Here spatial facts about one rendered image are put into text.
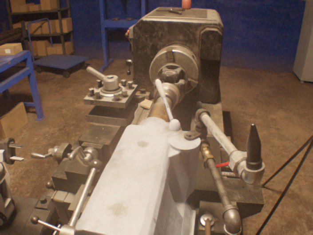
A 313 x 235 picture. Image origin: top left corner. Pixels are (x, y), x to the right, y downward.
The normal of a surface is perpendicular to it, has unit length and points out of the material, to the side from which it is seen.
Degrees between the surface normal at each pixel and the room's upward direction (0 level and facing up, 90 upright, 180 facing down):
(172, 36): 90
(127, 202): 0
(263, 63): 90
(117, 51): 90
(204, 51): 90
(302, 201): 0
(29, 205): 0
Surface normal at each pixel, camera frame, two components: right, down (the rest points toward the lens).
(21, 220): 0.00, -0.86
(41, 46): -0.13, 0.50
